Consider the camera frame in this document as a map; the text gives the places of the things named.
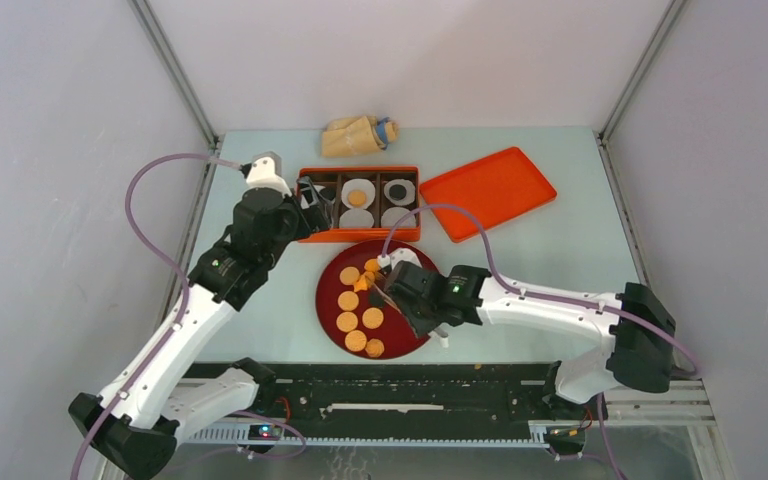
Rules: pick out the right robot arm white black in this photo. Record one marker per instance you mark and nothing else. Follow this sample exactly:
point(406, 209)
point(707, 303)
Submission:
point(630, 332)

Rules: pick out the swirl tan cookie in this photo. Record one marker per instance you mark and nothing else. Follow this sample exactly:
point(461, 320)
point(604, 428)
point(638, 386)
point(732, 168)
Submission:
point(374, 348)

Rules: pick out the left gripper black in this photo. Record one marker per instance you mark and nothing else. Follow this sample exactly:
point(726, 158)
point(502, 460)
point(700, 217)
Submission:
point(314, 218)

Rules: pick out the orange cookie box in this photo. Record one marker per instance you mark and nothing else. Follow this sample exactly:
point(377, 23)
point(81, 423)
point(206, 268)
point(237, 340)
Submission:
point(368, 202)

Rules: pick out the dark red round plate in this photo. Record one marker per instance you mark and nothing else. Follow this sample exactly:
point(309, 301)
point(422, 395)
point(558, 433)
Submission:
point(397, 337)

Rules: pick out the metal tongs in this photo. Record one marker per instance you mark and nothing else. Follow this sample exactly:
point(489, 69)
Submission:
point(379, 287)

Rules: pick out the beige cloth bundle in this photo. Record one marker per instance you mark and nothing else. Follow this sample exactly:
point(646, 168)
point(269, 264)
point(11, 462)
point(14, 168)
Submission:
point(359, 135)

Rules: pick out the orange box lid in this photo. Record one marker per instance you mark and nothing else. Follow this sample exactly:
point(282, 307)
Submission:
point(494, 189)

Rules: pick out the orange fish cookie upper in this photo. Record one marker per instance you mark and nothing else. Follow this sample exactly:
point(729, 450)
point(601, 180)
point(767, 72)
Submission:
point(372, 265)

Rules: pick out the round tan biscuit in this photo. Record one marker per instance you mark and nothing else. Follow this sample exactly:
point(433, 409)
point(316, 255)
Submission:
point(372, 318)
point(355, 341)
point(349, 275)
point(357, 198)
point(347, 322)
point(348, 301)

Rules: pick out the orange fish cookie lower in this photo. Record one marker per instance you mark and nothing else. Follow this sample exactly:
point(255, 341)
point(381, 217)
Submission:
point(365, 282)

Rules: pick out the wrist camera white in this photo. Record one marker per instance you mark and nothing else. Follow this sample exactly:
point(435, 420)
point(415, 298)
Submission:
point(264, 171)
point(394, 258)

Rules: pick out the black sandwich cookie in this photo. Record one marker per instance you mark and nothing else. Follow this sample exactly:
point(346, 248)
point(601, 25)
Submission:
point(328, 193)
point(397, 192)

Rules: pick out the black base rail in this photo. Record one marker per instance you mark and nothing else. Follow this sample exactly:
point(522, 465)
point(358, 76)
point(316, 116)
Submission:
point(447, 402)

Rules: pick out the orange fish cookie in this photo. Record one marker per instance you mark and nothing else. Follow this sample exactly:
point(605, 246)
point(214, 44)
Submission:
point(372, 265)
point(365, 282)

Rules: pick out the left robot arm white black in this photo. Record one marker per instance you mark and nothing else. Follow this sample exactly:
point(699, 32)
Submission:
point(137, 422)

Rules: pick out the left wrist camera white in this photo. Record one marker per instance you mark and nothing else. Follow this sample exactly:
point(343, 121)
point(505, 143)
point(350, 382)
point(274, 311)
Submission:
point(264, 171)

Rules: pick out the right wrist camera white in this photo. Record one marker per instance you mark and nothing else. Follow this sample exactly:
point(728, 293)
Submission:
point(394, 258)

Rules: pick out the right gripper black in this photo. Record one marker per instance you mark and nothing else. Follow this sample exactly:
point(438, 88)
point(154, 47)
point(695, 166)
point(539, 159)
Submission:
point(396, 291)

